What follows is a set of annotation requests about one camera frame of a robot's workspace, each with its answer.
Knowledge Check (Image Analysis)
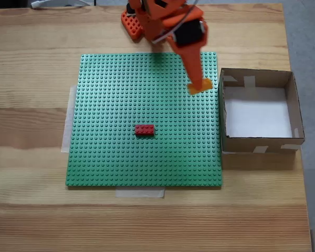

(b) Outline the white curved object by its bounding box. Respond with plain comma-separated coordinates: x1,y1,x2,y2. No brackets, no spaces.
29,0,88,9

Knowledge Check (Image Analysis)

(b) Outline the red lego block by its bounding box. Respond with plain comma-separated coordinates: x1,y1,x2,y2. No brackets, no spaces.
135,124,156,138

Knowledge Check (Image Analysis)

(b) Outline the yellow lego block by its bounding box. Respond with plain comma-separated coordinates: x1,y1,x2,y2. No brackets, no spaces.
186,77,214,96

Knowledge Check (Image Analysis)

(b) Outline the green lego baseplate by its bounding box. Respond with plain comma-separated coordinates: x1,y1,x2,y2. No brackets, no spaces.
65,51,224,190

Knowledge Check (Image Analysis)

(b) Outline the white paper sheet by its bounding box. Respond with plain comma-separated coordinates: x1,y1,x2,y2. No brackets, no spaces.
223,86,294,139

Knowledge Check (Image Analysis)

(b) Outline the striped gripper servo cable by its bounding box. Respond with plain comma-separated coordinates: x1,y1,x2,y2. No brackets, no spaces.
150,0,201,45

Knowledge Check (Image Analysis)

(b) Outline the masking tape strip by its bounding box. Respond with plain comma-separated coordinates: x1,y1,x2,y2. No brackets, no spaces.
114,187,165,199
60,84,80,154

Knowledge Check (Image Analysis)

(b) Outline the open cardboard box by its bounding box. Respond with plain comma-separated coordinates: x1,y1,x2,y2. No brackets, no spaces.
218,67,306,156

